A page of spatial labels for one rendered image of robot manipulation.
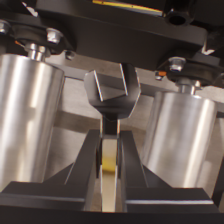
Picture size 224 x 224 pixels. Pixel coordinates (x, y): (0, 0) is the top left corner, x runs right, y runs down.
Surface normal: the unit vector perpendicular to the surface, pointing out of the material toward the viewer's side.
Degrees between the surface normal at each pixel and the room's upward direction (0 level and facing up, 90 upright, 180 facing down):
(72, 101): 0
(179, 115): 25
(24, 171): 48
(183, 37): 0
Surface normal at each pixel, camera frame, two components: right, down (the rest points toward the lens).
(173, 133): -0.43, -0.06
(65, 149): -0.01, 0.04
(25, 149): 0.65, 0.18
